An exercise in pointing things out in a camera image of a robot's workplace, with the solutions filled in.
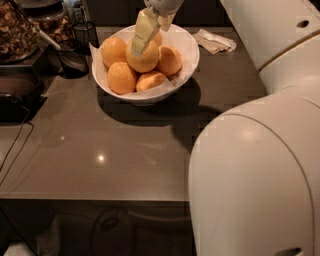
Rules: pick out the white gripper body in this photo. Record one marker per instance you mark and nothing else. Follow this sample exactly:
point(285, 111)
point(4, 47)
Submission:
point(164, 5)

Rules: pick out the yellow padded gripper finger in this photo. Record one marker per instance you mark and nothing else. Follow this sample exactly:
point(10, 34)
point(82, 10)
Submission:
point(146, 28)
point(166, 21)

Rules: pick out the large orange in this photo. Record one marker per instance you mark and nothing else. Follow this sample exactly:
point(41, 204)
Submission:
point(147, 61)

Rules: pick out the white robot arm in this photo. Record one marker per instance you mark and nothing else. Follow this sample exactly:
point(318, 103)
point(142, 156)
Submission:
point(254, 172)

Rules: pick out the white ceramic bowl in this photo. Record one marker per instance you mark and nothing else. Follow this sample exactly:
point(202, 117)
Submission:
point(186, 46)

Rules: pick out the right orange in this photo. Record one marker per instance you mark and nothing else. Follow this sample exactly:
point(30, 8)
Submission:
point(170, 60)

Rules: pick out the left rear orange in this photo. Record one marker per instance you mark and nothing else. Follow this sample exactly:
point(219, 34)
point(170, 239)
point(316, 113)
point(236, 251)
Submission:
point(113, 50)

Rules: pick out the front centre orange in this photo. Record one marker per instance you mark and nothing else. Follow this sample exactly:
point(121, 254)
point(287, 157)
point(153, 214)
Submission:
point(149, 80)

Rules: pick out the front left orange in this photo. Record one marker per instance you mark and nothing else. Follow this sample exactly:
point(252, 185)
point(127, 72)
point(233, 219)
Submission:
point(121, 78)

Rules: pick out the crumpled paper napkin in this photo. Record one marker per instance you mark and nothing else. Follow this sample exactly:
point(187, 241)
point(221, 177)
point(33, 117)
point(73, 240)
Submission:
point(214, 43)

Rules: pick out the dark glass cup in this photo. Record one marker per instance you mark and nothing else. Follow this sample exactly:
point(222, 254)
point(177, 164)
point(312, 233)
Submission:
point(73, 62)

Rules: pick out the glass jar of snacks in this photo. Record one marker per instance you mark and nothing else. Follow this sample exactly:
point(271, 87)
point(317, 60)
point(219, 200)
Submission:
point(17, 39)

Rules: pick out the black appliance on left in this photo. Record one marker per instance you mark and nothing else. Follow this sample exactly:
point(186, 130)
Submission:
point(21, 91)

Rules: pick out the black wire mesh cup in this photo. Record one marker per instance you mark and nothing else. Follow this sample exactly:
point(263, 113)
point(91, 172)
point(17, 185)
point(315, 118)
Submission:
point(86, 33)

